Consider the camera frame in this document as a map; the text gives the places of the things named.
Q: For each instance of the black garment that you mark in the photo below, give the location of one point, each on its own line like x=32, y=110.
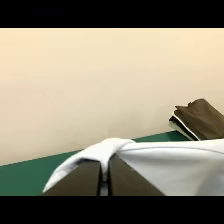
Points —
x=182, y=124

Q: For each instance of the brown garment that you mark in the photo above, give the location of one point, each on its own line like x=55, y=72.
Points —
x=203, y=118

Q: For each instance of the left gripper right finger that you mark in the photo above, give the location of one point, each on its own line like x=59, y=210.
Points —
x=128, y=181

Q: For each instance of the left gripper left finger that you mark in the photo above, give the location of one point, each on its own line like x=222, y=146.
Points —
x=83, y=180

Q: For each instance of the white garment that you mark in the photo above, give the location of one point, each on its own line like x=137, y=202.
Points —
x=180, y=128

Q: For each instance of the white shirt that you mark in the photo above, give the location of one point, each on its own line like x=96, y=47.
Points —
x=180, y=166

